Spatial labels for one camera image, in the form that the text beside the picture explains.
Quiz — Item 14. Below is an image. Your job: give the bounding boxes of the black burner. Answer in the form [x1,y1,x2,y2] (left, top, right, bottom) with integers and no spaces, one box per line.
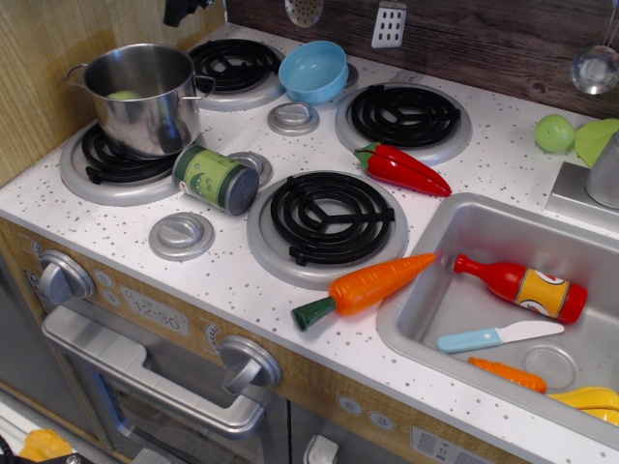
[60,122,178,207]
[247,171,408,290]
[335,82,473,166]
[189,39,285,112]

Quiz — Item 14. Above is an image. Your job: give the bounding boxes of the front silver stovetop knob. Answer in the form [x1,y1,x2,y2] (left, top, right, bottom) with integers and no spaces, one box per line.
[148,212,215,262]

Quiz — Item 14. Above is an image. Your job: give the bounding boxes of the red toy chili pepper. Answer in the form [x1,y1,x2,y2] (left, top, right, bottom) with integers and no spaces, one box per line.
[353,142,452,197]

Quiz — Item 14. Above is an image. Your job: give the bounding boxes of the silver oven dial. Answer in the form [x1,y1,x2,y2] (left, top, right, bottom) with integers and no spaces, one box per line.
[219,335,282,395]
[39,249,96,305]

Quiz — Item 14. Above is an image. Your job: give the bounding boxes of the red toy ketchup bottle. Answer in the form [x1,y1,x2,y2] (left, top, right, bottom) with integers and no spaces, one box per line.
[454,254,588,324]

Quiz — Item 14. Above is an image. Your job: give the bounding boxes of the yellow object at bottom left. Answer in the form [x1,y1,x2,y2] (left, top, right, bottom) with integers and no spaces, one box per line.
[18,429,74,462]

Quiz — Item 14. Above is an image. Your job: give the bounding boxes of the green toy lettuce leaf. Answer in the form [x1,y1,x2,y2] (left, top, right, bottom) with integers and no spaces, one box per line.
[574,118,619,167]

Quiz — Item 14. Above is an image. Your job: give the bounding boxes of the left silver oven dial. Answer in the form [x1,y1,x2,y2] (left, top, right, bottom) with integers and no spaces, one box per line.
[39,249,96,305]

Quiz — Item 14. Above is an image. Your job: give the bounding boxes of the small orange toy carrot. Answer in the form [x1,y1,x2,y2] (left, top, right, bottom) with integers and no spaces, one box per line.
[467,357,547,393]

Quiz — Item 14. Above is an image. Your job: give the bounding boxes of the silver hanging ladle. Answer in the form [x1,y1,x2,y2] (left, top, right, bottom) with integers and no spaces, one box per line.
[571,1,618,96]

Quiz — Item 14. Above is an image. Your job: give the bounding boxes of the silver stovetop knob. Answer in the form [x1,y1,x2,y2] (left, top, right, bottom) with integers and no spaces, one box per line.
[228,152,273,189]
[148,212,215,262]
[267,101,320,136]

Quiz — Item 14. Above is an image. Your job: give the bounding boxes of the right silver oven dial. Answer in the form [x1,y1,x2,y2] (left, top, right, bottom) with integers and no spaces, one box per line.
[219,335,282,395]

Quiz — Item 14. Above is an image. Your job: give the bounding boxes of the back right black burner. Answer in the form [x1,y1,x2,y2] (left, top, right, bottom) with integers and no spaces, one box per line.
[335,82,473,166]

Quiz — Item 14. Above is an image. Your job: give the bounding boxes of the large orange toy carrot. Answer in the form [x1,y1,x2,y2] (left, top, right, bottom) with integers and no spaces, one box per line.
[291,253,436,332]

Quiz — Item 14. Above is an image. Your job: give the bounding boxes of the light blue plastic bowl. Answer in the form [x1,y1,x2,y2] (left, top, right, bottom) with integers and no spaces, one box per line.
[279,41,349,105]

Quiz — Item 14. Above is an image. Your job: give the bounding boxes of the green toy apple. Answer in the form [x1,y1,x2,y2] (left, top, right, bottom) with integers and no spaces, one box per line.
[534,114,575,153]

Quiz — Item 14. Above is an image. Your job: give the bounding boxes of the silver toy faucet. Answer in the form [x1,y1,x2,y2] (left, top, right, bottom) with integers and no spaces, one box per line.
[545,132,618,232]

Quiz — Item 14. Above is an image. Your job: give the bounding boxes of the yellow toy banana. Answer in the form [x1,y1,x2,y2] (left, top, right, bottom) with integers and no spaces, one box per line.
[548,387,618,425]

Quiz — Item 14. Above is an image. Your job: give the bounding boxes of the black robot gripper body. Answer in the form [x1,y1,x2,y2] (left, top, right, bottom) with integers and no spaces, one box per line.
[191,0,215,10]

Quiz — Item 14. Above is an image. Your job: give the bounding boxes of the oven clock display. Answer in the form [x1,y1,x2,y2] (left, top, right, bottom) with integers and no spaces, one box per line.
[120,286,190,337]

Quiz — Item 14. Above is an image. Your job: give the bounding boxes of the stainless steel pot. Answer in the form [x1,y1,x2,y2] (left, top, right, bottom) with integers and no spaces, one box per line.
[66,43,201,160]

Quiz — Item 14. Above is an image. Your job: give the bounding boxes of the front right black burner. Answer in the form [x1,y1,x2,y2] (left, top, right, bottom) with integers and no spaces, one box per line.
[247,171,408,290]

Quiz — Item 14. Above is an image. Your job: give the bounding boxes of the middle silver stovetop knob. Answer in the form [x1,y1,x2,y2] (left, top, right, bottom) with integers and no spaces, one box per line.
[228,152,273,189]

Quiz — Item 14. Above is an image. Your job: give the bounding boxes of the green toy food can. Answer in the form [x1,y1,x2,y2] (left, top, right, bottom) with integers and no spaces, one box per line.
[172,145,259,217]

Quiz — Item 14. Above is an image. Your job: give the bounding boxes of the back silver stovetop knob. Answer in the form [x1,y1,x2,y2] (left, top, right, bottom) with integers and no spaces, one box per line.
[267,101,320,136]

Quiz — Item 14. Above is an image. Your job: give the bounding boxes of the blue handled toy knife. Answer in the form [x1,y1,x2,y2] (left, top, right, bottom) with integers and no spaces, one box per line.
[436,321,565,354]

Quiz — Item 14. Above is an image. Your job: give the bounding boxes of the back left black burner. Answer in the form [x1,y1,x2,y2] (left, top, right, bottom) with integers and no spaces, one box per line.
[189,39,285,112]

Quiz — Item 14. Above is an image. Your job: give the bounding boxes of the silver perforated skimmer spoon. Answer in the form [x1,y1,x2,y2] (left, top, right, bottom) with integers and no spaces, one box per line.
[284,0,324,28]

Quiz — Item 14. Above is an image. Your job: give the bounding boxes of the front left black burner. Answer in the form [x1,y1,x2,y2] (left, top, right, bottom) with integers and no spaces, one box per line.
[60,122,178,207]

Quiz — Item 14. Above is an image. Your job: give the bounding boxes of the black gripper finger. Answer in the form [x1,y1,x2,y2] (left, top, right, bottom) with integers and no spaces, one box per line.
[163,0,199,27]

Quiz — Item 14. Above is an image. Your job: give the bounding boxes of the light green toy broccoli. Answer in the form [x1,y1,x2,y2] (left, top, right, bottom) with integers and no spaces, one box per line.
[107,90,141,101]

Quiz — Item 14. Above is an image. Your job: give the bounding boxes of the silver cabinet door handle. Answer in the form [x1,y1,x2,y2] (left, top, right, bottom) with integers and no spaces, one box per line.
[303,434,339,464]

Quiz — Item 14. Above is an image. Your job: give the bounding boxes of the silver oven door handle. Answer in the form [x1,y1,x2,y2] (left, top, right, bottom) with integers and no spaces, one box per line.
[43,306,265,439]

